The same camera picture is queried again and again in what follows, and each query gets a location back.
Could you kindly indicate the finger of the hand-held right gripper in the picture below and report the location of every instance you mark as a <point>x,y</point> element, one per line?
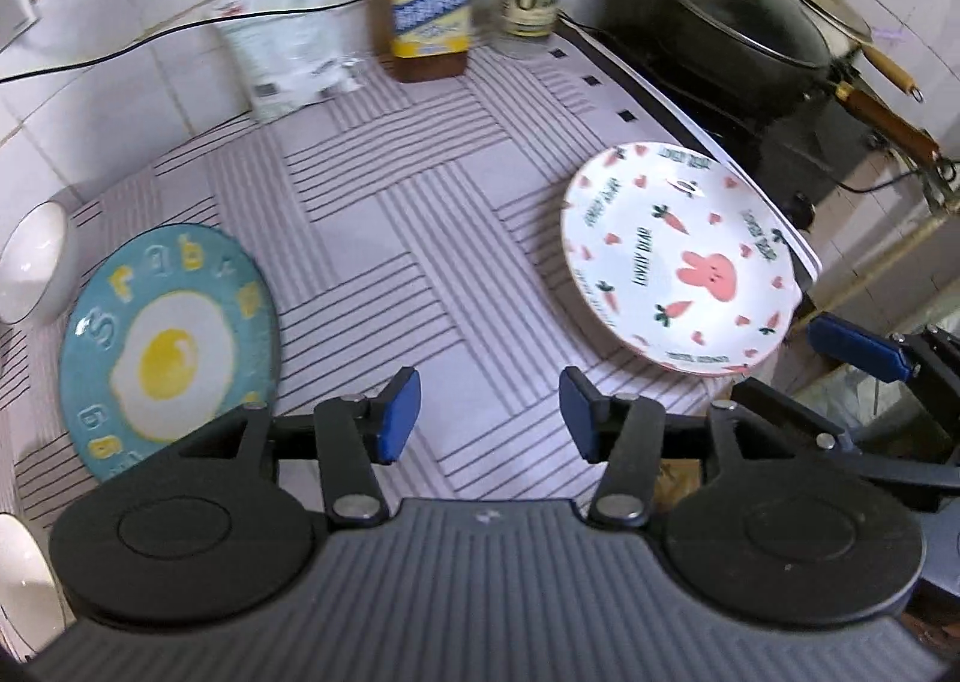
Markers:
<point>795,415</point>
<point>855,344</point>

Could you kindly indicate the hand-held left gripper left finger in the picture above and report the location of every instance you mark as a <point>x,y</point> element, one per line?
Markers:
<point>397,419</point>

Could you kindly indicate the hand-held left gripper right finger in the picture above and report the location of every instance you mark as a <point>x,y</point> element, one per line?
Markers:
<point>581,419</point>

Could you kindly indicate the white rabbit carrot plate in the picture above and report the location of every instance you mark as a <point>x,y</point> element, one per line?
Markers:
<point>675,262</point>

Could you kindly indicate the blue fried egg plate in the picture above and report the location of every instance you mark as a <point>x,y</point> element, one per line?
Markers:
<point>180,352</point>

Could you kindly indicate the white bowl dark rim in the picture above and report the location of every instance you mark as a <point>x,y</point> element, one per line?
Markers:
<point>30,262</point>
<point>22,584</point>

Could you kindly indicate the striped table mat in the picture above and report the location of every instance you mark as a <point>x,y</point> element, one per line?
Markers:
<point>420,202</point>

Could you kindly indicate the black gas stove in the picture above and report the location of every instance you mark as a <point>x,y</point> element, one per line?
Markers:
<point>787,127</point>

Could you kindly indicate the black wok with lid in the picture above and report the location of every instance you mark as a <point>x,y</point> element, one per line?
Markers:
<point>705,14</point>

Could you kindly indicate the white plastic bag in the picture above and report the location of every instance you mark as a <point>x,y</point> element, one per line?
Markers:
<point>289,36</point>

